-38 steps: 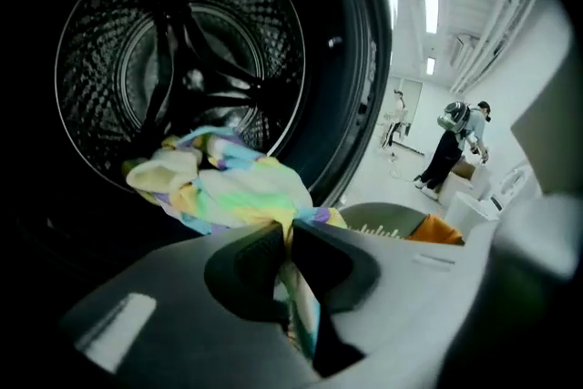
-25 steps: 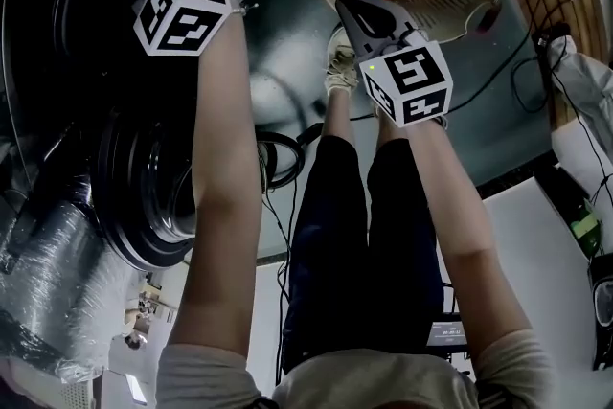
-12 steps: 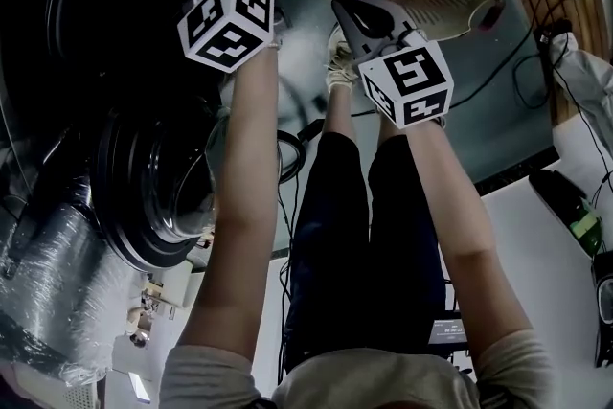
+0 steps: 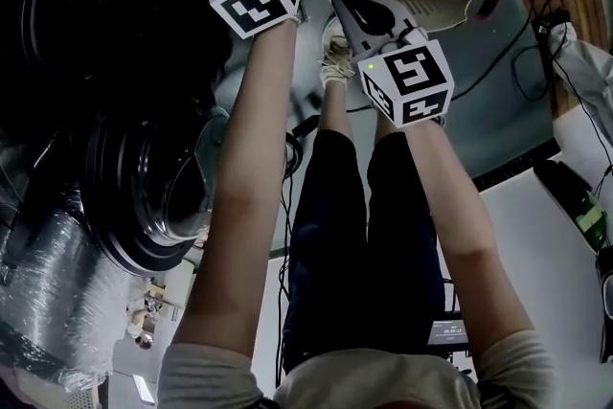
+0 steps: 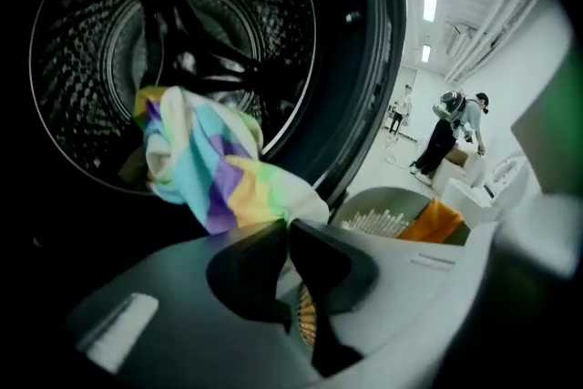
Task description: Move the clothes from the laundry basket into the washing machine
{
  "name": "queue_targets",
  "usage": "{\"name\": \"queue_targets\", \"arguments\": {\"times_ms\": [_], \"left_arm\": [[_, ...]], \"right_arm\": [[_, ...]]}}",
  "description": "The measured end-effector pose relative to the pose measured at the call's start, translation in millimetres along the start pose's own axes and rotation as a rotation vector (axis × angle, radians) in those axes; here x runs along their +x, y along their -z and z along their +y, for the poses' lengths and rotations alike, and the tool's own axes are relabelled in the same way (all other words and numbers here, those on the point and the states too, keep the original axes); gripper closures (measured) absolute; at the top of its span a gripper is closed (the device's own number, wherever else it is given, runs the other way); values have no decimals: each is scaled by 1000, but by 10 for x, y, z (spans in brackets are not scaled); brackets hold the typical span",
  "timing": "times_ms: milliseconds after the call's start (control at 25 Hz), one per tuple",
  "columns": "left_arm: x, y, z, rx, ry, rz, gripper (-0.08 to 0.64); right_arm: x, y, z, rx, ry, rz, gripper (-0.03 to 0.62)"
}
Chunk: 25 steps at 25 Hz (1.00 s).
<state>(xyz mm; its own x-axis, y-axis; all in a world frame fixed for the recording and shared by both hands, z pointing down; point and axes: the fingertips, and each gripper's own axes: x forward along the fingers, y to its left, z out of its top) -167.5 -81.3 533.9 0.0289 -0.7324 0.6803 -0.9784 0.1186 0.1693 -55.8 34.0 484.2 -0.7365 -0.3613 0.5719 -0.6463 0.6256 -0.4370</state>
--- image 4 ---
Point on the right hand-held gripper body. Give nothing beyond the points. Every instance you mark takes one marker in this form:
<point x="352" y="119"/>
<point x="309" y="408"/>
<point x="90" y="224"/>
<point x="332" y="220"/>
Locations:
<point x="412" y="81"/>

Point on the black washing machine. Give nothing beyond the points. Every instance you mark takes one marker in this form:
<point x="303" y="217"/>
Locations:
<point x="139" y="187"/>

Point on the person's right forearm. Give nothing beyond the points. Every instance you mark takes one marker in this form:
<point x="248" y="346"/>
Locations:
<point x="447" y="187"/>

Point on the person's left forearm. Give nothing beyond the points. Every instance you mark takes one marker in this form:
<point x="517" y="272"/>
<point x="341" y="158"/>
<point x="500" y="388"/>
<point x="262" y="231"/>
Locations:
<point x="258" y="120"/>

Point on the person's right leg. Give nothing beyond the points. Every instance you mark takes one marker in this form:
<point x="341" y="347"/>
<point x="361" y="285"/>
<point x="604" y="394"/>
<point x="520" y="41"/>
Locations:
<point x="390" y="127"/>

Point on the person's leg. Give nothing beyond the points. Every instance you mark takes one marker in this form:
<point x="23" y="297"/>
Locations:
<point x="390" y="127"/>
<point x="335" y="110"/>

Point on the person's beige left shoe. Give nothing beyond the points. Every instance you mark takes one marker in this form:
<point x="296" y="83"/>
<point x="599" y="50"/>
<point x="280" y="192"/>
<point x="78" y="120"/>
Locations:
<point x="335" y="62"/>

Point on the person's left leg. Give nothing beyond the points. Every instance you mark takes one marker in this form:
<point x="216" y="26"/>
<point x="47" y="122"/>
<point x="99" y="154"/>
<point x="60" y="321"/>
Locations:
<point x="335" y="110"/>

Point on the person's black shorts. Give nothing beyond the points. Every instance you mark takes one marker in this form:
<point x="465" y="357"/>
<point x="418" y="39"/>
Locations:
<point x="345" y="244"/>

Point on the grey fabric cover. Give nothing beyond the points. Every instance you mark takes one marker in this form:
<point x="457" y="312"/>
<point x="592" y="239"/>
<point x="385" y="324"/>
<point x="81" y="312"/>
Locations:
<point x="589" y="62"/>

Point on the black device with green label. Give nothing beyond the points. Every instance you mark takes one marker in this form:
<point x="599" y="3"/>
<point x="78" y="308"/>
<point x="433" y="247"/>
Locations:
<point x="570" y="196"/>

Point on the small black display screen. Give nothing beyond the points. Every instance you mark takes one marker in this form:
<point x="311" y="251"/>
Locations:
<point x="449" y="331"/>

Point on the black case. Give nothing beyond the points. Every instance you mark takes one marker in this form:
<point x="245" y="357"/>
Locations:
<point x="606" y="302"/>

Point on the person's beige shirt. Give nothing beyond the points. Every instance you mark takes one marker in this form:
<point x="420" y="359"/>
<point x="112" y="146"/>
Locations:
<point x="383" y="378"/>

